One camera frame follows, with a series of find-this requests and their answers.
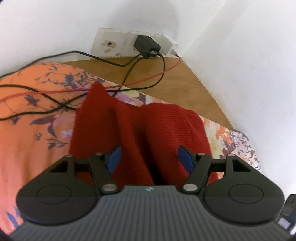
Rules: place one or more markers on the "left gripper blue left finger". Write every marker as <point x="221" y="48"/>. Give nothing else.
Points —
<point x="102" y="167"/>

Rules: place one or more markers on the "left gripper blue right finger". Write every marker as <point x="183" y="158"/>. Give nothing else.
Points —
<point x="197" y="166"/>

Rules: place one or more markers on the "red knit cardigan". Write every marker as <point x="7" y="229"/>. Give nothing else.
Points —
<point x="149" y="137"/>

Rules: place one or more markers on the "floral bed sheet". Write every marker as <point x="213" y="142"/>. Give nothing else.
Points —
<point x="34" y="133"/>

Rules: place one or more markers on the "black power adapter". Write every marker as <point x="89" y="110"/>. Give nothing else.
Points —
<point x="146" y="46"/>

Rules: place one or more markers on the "wooden bed frame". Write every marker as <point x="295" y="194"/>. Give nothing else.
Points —
<point x="178" y="86"/>

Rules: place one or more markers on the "white wall socket strip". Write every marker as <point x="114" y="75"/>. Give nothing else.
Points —
<point x="109" y="43"/>

